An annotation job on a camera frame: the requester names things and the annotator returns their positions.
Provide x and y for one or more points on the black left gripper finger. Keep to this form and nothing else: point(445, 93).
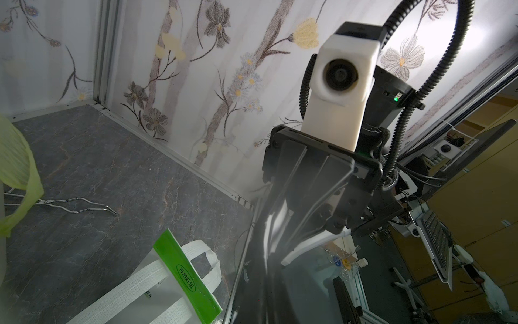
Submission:
point(260, 294)

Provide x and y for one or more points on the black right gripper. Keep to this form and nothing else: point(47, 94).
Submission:
point(308, 172)

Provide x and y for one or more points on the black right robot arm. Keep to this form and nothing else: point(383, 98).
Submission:
point(388, 110)

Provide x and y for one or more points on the green and white takeout bag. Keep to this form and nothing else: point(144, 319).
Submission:
point(173, 284)

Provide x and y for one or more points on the grey laptop outside cell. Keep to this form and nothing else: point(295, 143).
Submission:
point(433, 233)

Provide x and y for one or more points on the yellow-green bin liner bag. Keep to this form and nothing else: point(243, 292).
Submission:
point(18, 171)

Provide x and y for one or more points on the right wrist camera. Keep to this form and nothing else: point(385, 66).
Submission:
point(341, 82)

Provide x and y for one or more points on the metal wire tongs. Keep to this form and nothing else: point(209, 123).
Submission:
point(76, 205)

